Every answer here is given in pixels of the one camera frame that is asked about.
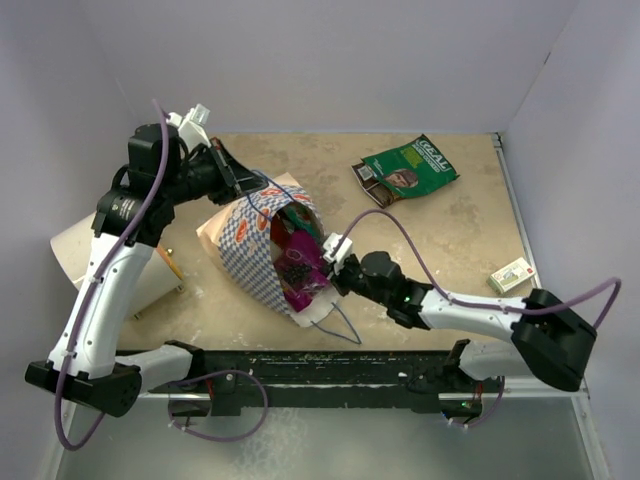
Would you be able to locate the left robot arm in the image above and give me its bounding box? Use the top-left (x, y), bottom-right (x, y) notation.
top-left (25, 122), bottom-right (266, 417)

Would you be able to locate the purple snack bag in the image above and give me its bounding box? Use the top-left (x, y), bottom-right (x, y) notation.
top-left (274, 230), bottom-right (329, 313)

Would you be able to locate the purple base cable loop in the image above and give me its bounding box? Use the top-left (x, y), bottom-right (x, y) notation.
top-left (167, 368), bottom-right (270, 442)

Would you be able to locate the aluminium table edge rail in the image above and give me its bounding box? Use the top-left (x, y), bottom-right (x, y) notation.
top-left (489, 130), bottom-right (591, 401)

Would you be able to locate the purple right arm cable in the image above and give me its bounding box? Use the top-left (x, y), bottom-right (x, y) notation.
top-left (339, 208), bottom-right (622, 329)

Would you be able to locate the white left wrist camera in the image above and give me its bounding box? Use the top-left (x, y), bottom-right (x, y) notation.
top-left (167, 104), bottom-right (211, 151)

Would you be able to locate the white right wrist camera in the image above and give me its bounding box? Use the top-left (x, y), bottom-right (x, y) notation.
top-left (322, 232), bottom-right (353, 274)

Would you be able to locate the brown snack bag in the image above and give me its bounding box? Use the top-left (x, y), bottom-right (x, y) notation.
top-left (351, 162), bottom-right (400, 209)

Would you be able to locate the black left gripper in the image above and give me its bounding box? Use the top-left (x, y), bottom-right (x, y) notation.
top-left (163, 137), bottom-right (268, 206)

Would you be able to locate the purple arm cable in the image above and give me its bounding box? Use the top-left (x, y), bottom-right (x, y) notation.
top-left (53, 98), bottom-right (171, 451)
top-left (339, 208), bottom-right (622, 329)

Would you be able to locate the teal snack packet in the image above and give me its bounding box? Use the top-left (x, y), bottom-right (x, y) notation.
top-left (282, 202), bottom-right (320, 237)

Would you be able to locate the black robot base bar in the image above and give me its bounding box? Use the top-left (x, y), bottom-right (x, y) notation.
top-left (154, 350), bottom-right (501, 416)

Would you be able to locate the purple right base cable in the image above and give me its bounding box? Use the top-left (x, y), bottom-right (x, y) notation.
top-left (442, 377), bottom-right (506, 431)

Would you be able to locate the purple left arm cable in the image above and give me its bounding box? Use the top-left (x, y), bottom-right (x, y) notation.
top-left (53, 98), bottom-right (171, 451)

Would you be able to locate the green chips bag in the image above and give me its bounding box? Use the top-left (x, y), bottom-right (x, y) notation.
top-left (358, 134), bottom-right (459, 201)

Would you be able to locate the small white green box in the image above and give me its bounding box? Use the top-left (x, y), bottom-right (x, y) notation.
top-left (487, 257), bottom-right (535, 295)

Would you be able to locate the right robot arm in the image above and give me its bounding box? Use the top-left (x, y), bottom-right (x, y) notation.
top-left (327, 251), bottom-right (597, 392)

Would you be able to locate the checkered paper snack bag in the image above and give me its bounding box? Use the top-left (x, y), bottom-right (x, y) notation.
top-left (197, 173), bottom-right (362, 345)

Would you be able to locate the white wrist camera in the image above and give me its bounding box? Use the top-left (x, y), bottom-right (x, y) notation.
top-left (167, 104), bottom-right (211, 151)
top-left (322, 232), bottom-right (353, 274)

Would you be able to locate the white curved board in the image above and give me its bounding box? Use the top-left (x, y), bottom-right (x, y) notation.
top-left (50, 212), bottom-right (185, 319)

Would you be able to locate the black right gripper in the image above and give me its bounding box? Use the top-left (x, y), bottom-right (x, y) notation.
top-left (318, 255), bottom-right (390, 308)

